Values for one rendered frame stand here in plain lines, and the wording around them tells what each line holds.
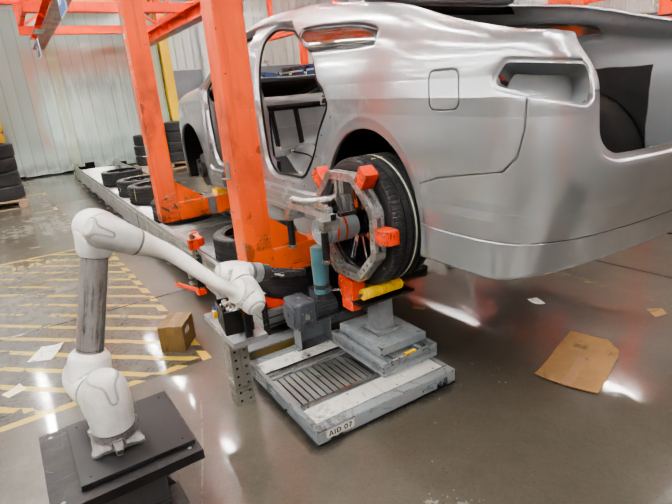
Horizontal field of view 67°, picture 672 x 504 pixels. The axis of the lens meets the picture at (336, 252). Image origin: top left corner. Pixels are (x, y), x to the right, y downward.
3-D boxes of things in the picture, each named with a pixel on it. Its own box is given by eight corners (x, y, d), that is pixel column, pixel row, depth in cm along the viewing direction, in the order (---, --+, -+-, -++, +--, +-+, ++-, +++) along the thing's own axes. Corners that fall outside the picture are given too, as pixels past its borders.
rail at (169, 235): (276, 325, 309) (272, 292, 302) (262, 330, 305) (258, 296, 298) (169, 243, 511) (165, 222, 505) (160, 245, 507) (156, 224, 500)
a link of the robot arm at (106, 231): (148, 227, 181) (132, 221, 191) (99, 210, 168) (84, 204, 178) (135, 261, 181) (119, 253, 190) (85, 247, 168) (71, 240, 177)
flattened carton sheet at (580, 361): (623, 347, 284) (624, 342, 283) (597, 395, 245) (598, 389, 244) (567, 335, 303) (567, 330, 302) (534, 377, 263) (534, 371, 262)
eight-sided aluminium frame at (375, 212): (388, 288, 244) (382, 175, 227) (377, 291, 241) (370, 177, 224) (329, 261, 288) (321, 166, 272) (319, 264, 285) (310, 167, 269)
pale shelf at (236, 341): (268, 338, 238) (267, 332, 237) (234, 350, 230) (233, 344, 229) (234, 310, 273) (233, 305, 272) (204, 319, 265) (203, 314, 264)
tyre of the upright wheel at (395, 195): (455, 223, 231) (384, 124, 259) (416, 234, 220) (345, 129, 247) (400, 296, 282) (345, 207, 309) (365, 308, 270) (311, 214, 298)
